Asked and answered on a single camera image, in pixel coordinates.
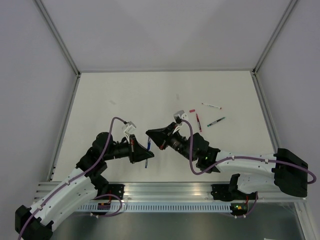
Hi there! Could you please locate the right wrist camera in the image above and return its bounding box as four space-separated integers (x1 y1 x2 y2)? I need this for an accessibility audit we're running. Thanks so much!
173 110 189 133

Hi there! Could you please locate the left aluminium frame post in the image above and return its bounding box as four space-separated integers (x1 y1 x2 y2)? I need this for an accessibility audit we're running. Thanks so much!
33 0 81 77

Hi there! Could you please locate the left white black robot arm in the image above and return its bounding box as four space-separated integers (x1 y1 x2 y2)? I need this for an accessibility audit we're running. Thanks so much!
14 132 155 240

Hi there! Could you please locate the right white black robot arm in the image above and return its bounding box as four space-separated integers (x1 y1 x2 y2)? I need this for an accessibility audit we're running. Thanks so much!
146 122 309 199

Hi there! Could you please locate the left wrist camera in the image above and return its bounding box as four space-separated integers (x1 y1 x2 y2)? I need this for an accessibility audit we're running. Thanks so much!
122 121 137 137

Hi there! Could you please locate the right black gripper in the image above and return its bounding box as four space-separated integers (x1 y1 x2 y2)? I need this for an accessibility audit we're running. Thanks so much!
145 123 194 163

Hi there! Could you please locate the blue gel pen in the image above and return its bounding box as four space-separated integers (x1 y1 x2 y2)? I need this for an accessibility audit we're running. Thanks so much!
144 136 152 169

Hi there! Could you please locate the aluminium frame post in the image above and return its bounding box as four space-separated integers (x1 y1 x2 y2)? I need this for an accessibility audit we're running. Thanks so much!
252 0 300 76
33 0 81 77

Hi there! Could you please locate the right aluminium frame post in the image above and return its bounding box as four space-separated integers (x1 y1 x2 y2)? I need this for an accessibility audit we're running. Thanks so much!
252 0 300 76

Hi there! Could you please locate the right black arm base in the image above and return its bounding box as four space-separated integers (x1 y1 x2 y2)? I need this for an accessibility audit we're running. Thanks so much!
210 184 257 202

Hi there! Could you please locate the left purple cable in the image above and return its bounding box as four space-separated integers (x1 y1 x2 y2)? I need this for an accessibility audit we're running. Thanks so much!
17 116 131 240

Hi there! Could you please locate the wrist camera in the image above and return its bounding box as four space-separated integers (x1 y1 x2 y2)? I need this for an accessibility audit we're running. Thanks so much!
122 121 137 137
173 110 189 133

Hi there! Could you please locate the green pen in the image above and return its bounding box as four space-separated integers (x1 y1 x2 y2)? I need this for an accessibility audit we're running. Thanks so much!
207 117 226 127

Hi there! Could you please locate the white red-tipped marker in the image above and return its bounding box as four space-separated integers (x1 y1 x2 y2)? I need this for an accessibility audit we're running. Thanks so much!
201 102 222 110

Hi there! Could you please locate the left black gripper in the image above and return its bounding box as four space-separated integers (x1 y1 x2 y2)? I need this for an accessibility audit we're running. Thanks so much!
103 133 154 162

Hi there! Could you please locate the red gel pen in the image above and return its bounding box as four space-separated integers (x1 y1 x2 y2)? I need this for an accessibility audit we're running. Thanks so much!
195 113 202 133

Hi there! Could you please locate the aluminium mounting rail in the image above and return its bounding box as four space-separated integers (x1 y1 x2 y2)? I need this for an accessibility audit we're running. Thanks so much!
33 182 307 203

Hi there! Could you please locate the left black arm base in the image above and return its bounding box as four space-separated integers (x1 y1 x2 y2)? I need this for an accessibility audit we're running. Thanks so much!
94 183 125 200

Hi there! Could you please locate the white slotted cable duct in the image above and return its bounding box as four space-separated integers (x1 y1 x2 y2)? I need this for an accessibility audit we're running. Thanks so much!
76 201 232 214

